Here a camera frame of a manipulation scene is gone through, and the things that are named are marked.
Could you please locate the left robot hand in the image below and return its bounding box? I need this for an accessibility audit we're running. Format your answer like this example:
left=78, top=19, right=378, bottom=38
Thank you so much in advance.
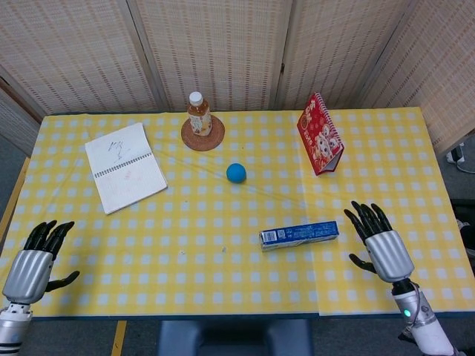
left=1, top=220, right=81, bottom=306

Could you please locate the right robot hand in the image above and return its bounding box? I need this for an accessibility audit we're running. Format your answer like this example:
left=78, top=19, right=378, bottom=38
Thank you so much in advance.
left=343, top=200, right=416, bottom=285

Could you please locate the blue toothpaste carton box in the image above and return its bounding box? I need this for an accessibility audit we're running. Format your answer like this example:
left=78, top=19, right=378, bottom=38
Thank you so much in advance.
left=258, top=220, right=340, bottom=253

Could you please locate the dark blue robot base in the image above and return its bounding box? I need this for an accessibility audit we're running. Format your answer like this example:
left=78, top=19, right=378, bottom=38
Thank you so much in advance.
left=157, top=319, right=315, bottom=356

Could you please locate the yellow checkered tablecloth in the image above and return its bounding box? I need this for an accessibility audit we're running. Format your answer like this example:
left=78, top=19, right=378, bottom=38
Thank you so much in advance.
left=0, top=107, right=472, bottom=318

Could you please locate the white power strip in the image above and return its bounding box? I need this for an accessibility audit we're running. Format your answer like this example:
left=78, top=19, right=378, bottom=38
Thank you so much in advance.
left=446, top=142, right=475, bottom=174

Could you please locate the red desk calendar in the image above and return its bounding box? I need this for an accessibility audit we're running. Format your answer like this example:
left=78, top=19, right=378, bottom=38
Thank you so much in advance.
left=296, top=92, right=345, bottom=177

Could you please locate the open white spiral notebook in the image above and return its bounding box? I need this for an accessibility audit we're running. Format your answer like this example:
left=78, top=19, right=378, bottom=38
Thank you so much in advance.
left=84, top=122, right=168, bottom=216

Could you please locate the blue ball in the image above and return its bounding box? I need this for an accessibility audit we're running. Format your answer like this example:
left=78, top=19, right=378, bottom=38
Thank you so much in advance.
left=226, top=162, right=247, bottom=184

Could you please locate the brown woven round coaster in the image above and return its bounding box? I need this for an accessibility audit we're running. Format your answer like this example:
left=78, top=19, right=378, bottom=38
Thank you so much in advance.
left=180, top=119, right=226, bottom=152

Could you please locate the tea bottle with white cap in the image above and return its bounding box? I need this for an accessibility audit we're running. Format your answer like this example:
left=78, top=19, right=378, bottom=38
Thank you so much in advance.
left=186, top=91, right=213, bottom=137

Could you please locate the beige woven folding screen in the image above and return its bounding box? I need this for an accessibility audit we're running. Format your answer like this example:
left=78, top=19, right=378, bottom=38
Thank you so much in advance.
left=0, top=0, right=475, bottom=156

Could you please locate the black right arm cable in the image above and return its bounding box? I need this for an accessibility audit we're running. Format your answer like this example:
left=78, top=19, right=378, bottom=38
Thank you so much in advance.
left=399, top=283, right=431, bottom=344

